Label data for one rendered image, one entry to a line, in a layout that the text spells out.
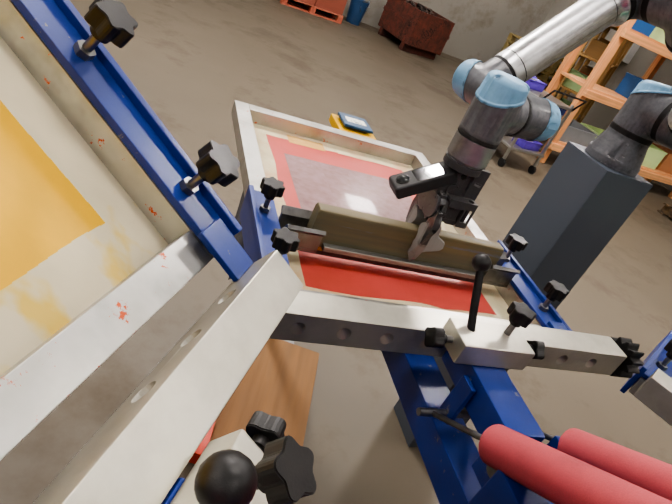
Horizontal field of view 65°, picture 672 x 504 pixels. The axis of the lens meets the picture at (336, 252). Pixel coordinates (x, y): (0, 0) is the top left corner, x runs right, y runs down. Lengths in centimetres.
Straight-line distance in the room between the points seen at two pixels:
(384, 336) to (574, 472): 33
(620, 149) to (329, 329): 108
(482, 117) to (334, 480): 133
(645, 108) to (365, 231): 88
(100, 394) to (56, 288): 141
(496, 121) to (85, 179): 62
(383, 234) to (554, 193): 78
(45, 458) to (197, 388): 135
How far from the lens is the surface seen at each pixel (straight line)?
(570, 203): 159
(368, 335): 75
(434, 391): 89
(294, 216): 94
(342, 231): 94
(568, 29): 116
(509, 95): 90
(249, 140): 124
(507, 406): 75
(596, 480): 57
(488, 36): 1214
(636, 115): 159
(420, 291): 103
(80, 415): 183
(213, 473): 25
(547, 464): 60
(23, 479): 172
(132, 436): 37
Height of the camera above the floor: 147
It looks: 31 degrees down
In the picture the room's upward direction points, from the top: 25 degrees clockwise
